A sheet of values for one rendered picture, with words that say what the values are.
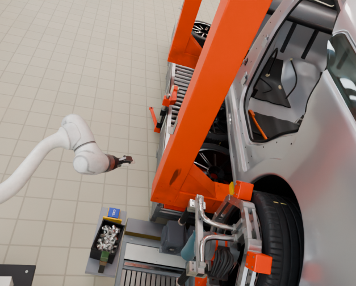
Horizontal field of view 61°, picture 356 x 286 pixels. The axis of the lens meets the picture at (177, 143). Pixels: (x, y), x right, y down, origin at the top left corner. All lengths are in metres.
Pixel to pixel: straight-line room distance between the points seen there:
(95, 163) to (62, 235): 1.28
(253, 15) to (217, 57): 0.22
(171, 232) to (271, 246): 0.89
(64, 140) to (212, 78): 0.70
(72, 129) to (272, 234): 0.98
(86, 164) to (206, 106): 0.63
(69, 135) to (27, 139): 1.77
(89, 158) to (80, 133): 0.13
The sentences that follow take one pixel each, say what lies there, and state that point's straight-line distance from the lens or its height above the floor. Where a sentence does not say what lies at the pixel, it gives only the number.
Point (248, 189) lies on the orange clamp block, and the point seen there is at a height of 1.11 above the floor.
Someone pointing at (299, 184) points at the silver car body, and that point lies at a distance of 1.43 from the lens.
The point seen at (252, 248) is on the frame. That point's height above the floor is 1.11.
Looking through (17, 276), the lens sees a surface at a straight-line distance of 2.07.
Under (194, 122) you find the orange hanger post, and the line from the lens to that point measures 1.55.
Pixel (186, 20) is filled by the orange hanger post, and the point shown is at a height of 1.03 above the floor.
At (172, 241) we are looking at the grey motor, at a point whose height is 0.40.
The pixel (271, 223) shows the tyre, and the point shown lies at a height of 1.17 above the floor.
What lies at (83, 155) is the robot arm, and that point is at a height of 1.25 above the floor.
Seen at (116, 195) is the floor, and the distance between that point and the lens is 2.71.
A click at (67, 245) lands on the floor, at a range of 2.46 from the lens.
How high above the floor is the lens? 2.21
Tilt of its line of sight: 42 degrees down
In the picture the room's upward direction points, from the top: 22 degrees clockwise
